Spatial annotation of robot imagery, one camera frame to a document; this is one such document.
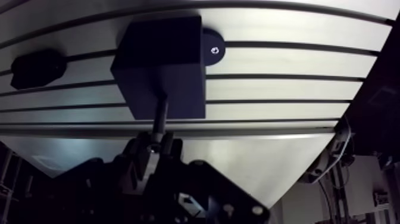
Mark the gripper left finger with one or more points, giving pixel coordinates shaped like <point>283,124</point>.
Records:
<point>103,187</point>

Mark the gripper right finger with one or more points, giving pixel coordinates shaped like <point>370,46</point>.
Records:
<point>200,184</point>

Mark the dark blue-grey block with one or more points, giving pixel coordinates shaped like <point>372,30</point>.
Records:
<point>159,72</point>

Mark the black oval holder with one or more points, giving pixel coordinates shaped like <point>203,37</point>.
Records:
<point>37,69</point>

